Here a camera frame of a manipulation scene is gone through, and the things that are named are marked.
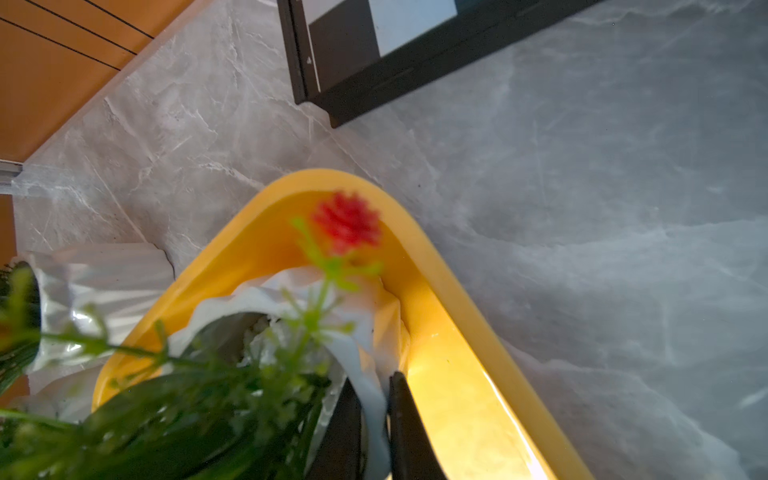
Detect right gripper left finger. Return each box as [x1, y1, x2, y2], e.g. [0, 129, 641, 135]
[305, 380, 362, 480]

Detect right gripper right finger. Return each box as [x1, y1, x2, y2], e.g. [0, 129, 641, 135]
[388, 371, 447, 480]

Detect yellow plastic tray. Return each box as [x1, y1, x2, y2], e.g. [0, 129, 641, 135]
[126, 169, 591, 479]

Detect potted plant red flowers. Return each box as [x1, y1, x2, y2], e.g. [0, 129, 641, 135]
[1, 191, 382, 479]

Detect black white checkerboard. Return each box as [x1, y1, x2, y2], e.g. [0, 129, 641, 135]
[277, 0, 593, 127]

